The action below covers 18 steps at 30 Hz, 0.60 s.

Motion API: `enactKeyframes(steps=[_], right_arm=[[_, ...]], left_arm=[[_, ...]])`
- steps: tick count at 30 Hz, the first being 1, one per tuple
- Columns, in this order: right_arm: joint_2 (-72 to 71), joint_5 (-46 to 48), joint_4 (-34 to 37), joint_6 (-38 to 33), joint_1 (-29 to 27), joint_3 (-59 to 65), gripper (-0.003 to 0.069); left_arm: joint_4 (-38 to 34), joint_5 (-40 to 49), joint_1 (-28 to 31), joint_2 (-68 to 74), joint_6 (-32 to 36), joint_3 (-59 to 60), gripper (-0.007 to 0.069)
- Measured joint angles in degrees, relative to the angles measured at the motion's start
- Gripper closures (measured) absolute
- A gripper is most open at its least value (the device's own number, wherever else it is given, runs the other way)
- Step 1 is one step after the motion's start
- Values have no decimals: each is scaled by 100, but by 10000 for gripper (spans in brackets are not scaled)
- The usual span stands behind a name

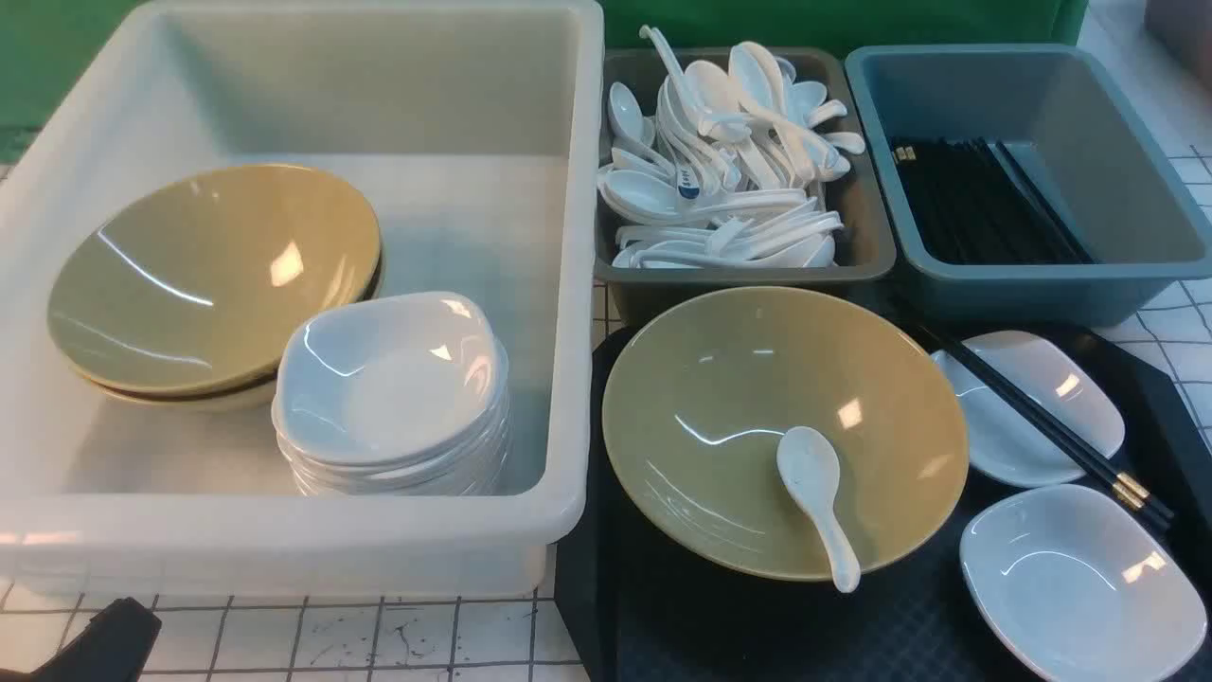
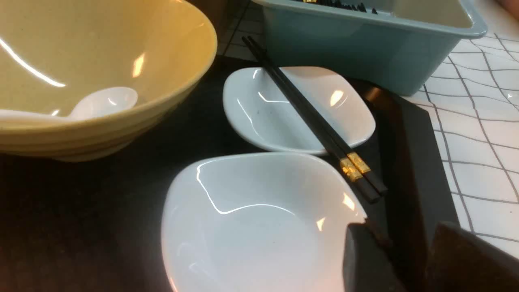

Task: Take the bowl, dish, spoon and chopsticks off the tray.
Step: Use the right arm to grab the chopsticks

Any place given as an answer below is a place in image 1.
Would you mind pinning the white square dish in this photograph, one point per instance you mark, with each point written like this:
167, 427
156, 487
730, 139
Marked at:
1077, 590
1013, 436

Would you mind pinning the lower tan bowl in tub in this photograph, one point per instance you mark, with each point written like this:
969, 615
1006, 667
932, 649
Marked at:
218, 398

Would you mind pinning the black chopstick with gold band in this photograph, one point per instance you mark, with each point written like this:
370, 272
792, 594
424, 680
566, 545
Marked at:
1124, 487

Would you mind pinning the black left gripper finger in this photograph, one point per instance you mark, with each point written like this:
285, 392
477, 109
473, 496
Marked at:
114, 646

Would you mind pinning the grey spoon bin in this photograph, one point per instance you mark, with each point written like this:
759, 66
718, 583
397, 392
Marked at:
865, 250

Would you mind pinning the pile of black chopsticks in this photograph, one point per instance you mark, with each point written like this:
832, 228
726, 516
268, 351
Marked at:
975, 205

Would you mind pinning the large white plastic tub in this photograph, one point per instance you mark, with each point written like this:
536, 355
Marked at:
471, 127

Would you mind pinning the pile of white spoons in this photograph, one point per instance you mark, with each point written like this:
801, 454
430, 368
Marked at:
731, 170

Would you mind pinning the tan bowl in tub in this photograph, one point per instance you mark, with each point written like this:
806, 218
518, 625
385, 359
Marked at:
252, 209
218, 398

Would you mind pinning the blue chopstick bin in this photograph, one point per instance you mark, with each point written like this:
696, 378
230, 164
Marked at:
1061, 114

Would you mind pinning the top tan bowl in tub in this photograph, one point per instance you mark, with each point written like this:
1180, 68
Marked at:
252, 209

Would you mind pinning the black serving tray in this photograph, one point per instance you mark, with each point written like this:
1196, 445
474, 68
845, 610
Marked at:
640, 608

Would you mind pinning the tan noodle bowl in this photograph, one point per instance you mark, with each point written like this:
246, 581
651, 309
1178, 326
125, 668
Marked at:
698, 400

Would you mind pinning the white ceramic soup spoon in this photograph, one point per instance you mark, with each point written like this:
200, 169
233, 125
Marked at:
810, 470

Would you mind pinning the stack of white square dishes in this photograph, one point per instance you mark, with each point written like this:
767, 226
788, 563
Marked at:
401, 395

